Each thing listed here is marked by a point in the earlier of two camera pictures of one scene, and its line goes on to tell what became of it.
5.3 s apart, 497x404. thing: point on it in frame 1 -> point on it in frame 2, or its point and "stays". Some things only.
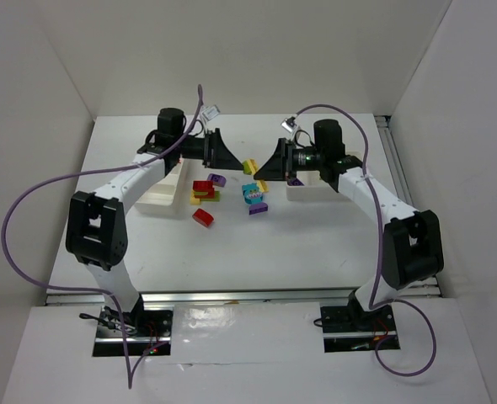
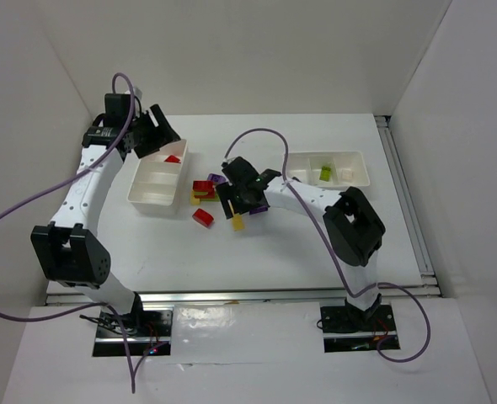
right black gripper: x=289 y=156 -> x=232 y=198
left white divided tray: x=163 y=198 stays
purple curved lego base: x=258 y=208 stays
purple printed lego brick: x=218 y=179 stays
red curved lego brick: x=203 y=217 stays
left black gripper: x=209 y=149 -> x=148 y=137
